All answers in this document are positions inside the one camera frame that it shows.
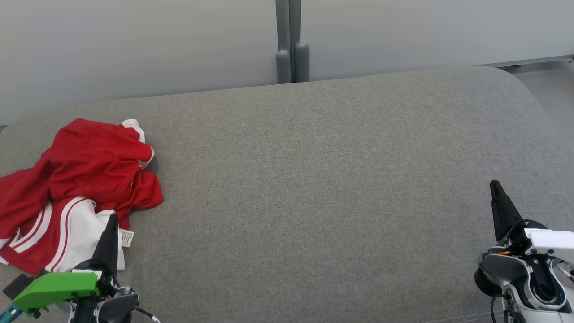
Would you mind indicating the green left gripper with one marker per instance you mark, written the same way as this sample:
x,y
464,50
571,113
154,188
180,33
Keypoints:
x,y
58,287

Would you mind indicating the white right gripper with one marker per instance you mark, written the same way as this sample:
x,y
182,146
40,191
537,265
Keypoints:
x,y
551,244

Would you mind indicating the red Bulls 23 jersey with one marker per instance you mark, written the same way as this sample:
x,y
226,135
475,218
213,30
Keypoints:
x,y
71,233

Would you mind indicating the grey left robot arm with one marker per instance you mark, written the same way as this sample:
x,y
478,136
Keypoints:
x,y
112,307

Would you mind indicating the grey fabric sofa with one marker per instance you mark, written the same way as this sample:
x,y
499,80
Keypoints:
x,y
314,179

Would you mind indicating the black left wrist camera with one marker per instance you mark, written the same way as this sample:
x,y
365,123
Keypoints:
x,y
18,286

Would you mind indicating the grey partition base rail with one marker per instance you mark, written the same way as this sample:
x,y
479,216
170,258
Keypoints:
x,y
538,61

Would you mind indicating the grey cylinder post cap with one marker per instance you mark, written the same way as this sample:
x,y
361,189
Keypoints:
x,y
301,63
283,67

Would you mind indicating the grey partition post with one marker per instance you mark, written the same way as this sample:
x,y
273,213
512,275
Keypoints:
x,y
288,22

